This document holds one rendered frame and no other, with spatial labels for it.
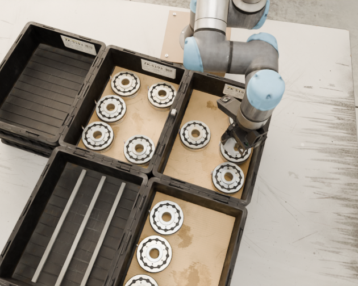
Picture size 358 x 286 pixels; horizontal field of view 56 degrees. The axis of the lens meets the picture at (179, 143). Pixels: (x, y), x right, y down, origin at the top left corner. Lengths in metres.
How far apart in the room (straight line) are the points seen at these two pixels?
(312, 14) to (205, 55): 2.08
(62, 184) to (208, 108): 0.55
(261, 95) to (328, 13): 2.19
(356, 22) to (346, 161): 1.64
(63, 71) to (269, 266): 0.99
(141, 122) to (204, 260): 0.49
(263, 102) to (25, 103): 0.86
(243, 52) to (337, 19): 2.11
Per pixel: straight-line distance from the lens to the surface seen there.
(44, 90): 1.31
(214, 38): 0.80
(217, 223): 1.08
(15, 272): 1.14
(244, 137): 0.91
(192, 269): 1.06
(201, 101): 1.22
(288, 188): 1.31
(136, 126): 1.18
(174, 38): 1.42
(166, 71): 1.21
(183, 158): 1.13
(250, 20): 1.26
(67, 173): 1.15
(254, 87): 0.73
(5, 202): 1.34
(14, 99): 1.33
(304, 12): 2.81
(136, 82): 1.23
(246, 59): 0.80
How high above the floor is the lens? 1.89
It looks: 67 degrees down
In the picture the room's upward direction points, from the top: 6 degrees clockwise
